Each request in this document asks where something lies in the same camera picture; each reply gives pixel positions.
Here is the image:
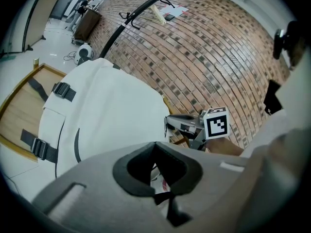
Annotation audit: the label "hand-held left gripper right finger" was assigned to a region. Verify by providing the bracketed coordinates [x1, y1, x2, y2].
[154, 141, 270, 233]

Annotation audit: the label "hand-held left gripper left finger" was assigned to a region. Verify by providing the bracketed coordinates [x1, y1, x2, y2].
[31, 141, 171, 233]

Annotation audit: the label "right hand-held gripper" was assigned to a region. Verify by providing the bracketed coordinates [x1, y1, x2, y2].
[165, 107, 230, 151]

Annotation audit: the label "black zipper pull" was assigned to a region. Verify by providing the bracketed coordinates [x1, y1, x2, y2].
[154, 191, 193, 228]

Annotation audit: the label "white backpack bag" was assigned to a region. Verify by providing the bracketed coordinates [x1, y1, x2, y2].
[38, 57, 171, 179]

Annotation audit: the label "person's right forearm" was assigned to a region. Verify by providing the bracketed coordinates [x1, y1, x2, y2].
[206, 137, 245, 157]

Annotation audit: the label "black chest pouch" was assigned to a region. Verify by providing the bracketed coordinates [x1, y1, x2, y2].
[263, 79, 283, 116]

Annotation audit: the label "wooden clothes hanger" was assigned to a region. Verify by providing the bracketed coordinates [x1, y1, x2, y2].
[143, 4, 168, 25]

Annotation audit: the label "white paper sheets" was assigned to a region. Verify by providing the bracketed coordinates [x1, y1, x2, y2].
[160, 5, 190, 21]

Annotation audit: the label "black coat rack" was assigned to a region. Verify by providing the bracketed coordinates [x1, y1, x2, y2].
[98, 0, 197, 59]

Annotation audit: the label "white round appliance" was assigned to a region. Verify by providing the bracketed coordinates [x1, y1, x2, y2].
[74, 44, 94, 67]

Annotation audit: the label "brown wooden cabinet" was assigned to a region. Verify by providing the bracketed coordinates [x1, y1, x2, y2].
[72, 8, 103, 42]

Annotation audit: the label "beige partition panel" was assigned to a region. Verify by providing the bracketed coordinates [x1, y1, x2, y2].
[21, 0, 70, 52]

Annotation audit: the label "black floor cable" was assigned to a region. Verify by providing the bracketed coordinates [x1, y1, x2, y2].
[63, 50, 78, 63]

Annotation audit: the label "black head camera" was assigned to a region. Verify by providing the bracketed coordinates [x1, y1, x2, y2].
[272, 20, 306, 69]

